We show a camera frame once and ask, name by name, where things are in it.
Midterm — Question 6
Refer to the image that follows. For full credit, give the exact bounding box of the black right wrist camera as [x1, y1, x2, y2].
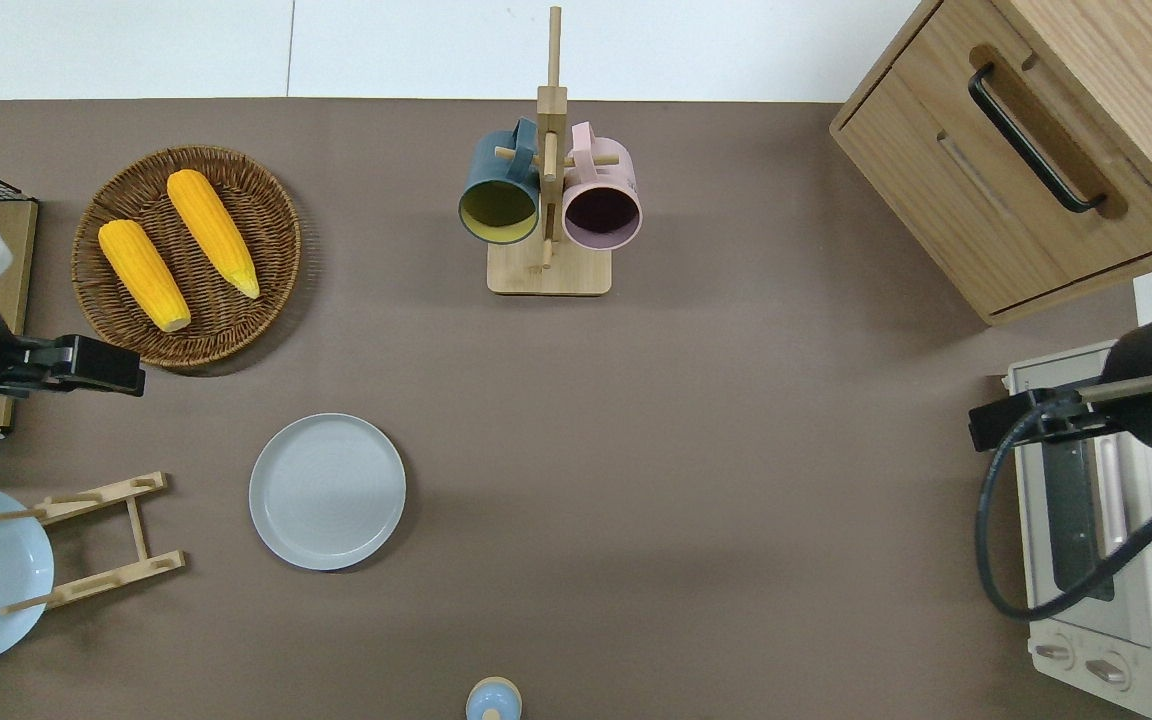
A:
[969, 395, 1042, 453]

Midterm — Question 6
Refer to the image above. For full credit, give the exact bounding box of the wooden plate rack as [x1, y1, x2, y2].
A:
[0, 472, 187, 615]

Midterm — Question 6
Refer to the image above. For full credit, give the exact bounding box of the black cabinet handle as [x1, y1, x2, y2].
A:
[968, 63, 1107, 214]

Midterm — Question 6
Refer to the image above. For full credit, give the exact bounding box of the cream toaster oven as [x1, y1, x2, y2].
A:
[1004, 340, 1152, 720]

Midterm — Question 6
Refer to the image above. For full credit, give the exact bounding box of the light wooden cabinet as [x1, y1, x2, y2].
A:
[829, 0, 1152, 326]

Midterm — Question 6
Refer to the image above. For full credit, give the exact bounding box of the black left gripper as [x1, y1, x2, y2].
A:
[0, 338, 72, 398]

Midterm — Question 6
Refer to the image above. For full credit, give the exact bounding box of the short blunt yellow corn cob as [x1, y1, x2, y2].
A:
[98, 219, 191, 333]

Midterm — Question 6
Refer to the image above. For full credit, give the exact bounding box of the long pointed yellow corn cob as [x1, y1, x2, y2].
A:
[167, 169, 261, 300]

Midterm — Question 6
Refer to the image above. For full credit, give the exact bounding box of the gray plate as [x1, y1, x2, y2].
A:
[248, 413, 407, 572]

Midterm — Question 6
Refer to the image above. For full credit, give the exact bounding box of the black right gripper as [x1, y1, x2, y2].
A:
[1031, 385, 1117, 443]

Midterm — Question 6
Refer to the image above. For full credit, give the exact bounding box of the pink mug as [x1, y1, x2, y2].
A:
[562, 122, 643, 251]

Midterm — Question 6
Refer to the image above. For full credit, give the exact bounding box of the teal mug yellow inside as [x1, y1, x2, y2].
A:
[458, 118, 543, 246]

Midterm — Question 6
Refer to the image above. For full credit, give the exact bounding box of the wooden mug tree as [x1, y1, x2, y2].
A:
[487, 5, 622, 296]

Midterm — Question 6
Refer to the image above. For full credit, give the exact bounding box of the brown wicker basket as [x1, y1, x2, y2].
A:
[72, 146, 302, 369]

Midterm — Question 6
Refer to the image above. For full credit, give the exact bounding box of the thick black camera cable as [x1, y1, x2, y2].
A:
[974, 405, 1152, 621]

